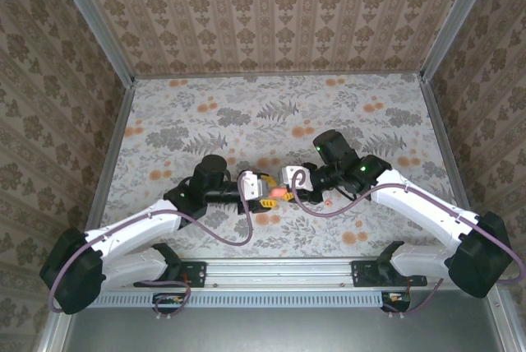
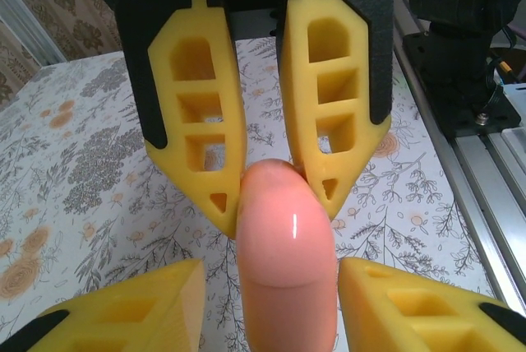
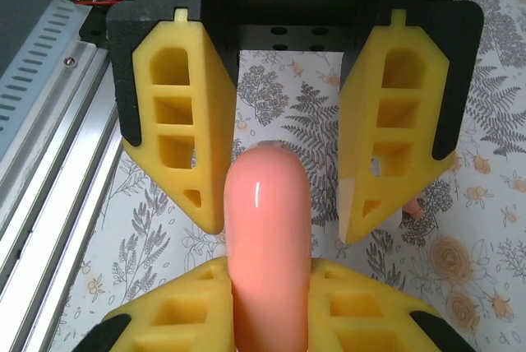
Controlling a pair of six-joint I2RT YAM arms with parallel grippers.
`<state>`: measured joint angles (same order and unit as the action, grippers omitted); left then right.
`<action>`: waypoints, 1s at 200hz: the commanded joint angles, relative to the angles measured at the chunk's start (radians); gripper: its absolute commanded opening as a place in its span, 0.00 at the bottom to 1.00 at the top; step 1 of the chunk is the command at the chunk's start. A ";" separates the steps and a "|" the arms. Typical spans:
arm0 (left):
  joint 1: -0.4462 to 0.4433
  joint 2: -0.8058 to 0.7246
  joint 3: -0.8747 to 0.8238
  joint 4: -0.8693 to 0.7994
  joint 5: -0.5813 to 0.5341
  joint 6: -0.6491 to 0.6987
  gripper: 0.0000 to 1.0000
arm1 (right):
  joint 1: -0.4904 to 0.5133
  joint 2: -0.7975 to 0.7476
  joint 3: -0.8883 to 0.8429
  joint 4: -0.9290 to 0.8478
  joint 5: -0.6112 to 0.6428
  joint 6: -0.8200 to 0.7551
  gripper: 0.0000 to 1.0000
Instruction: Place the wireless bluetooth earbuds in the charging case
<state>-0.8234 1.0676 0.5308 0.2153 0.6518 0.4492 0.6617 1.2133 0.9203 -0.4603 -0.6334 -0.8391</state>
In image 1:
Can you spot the pink earbud charging case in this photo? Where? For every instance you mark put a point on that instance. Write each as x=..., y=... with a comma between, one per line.
x=277, y=192

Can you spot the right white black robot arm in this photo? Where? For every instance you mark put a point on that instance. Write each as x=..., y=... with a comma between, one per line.
x=419, y=200

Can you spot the aluminium arm base beam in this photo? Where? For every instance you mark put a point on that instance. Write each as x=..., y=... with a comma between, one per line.
x=279, y=274

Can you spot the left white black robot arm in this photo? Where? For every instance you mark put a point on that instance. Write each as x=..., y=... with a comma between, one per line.
x=135, y=224

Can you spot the floral patterned table covering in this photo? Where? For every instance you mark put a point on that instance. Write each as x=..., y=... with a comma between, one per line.
x=205, y=93

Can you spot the grey sheet metal panel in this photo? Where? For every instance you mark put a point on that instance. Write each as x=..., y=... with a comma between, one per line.
x=279, y=331

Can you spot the black wiring connector box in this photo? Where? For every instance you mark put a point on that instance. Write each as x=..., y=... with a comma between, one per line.
x=394, y=299
x=170, y=300

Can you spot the aluminium table edge rail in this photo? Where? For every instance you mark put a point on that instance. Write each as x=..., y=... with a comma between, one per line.
x=439, y=130
x=279, y=75
x=115, y=142

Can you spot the aluminium frame post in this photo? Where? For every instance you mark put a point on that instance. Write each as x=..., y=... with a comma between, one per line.
x=456, y=19
x=94, y=23

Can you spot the aluminium frame bar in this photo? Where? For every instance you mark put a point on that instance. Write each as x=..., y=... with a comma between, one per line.
x=53, y=335
x=511, y=327

